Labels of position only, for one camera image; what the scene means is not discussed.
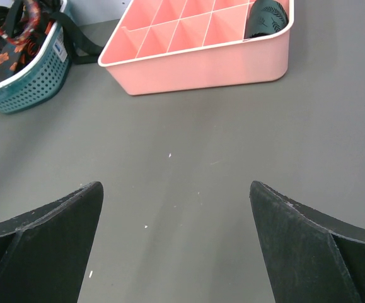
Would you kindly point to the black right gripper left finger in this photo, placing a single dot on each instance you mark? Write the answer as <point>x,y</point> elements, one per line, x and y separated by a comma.
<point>44,252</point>

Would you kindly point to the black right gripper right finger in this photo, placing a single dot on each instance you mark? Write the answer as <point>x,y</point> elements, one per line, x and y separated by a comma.
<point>309,256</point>

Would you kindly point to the red multicolour checked tie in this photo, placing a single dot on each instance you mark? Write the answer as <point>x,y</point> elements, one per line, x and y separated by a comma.
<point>14,16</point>

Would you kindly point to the teal perforated plastic basket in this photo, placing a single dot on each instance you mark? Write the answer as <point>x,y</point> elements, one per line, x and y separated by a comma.
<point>41,78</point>

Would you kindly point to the black tie with orange flowers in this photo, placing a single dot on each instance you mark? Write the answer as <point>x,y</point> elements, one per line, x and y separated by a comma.
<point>14,58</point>

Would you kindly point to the plain black tie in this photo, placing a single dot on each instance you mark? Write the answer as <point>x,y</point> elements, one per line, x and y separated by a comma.
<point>78,46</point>

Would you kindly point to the pink compartment tray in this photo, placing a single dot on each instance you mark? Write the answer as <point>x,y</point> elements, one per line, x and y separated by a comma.
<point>166,46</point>

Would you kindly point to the rolled dark leaf-pattern tie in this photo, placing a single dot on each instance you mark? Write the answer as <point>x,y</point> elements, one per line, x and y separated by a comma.
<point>265,18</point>

